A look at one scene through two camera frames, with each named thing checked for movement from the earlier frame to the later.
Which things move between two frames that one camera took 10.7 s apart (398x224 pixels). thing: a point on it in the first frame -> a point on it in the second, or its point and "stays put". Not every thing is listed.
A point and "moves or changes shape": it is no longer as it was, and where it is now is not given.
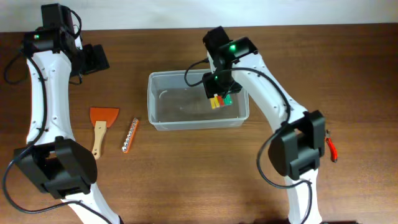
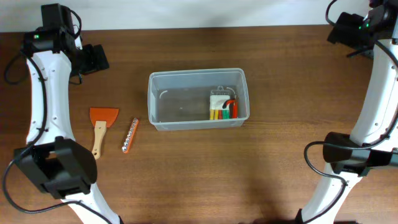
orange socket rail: [130, 135] stays put
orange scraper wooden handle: [102, 117] stays put
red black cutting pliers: [333, 150] moves or changes shape
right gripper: [221, 86] -> [342, 28]
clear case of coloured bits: [218, 102] moves or changes shape
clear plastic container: [177, 99] stays put
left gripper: [94, 58] stays put
